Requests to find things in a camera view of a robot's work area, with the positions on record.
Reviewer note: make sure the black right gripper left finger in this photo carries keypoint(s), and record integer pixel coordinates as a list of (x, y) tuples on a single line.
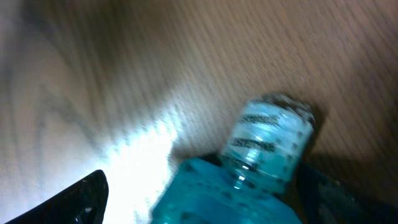
[(83, 202)]

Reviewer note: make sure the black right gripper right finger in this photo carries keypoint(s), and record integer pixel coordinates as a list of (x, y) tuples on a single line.
[(326, 200)]

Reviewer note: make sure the teal mouthwash bottle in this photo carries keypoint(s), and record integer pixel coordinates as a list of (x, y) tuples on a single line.
[(256, 165)]

